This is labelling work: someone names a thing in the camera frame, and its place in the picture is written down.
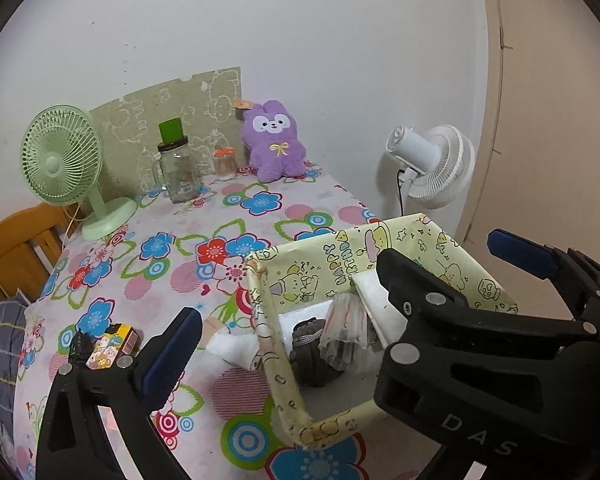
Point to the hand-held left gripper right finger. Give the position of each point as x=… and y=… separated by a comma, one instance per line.
x=450, y=471

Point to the wooden bed headboard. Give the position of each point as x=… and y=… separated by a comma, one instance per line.
x=20, y=245

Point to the toothpick jar with orange lid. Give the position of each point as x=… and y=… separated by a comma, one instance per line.
x=225, y=165

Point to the floral tablecloth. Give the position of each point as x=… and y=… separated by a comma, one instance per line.
x=155, y=280

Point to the white tissue cloth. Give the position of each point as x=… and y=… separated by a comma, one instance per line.
x=230, y=347

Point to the beige wooden door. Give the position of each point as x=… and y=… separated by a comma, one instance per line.
x=555, y=110

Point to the grey plaid pillow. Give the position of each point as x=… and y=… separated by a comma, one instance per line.
x=0, y=350

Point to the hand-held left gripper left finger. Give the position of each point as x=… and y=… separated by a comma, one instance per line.
x=172, y=355

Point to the white standing fan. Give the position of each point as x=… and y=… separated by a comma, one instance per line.
x=445, y=160

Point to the glass jar mug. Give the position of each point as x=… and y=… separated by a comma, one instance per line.
x=180, y=177

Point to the green plastic cup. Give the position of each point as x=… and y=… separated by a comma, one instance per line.
x=171, y=132

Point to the small yellow cartoon carton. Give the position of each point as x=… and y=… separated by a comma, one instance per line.
x=112, y=345

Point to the green patterned board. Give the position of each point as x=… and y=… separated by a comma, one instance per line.
x=130, y=110

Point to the clear plastic packet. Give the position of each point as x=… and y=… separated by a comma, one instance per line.
x=345, y=330

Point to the green desk fan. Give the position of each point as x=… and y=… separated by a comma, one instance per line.
x=60, y=155

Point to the yellow cartoon print box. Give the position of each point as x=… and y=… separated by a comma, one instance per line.
x=280, y=375

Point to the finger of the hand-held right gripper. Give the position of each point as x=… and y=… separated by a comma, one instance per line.
x=520, y=256
x=410, y=285

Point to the black scrunchie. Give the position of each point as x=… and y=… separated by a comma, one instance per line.
x=81, y=347

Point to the purple plush bunny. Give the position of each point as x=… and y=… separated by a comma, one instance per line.
x=275, y=150

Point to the white tissue packet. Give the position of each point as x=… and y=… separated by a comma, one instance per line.
x=375, y=290

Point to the grey knitted cloth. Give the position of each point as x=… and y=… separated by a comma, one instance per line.
x=310, y=360

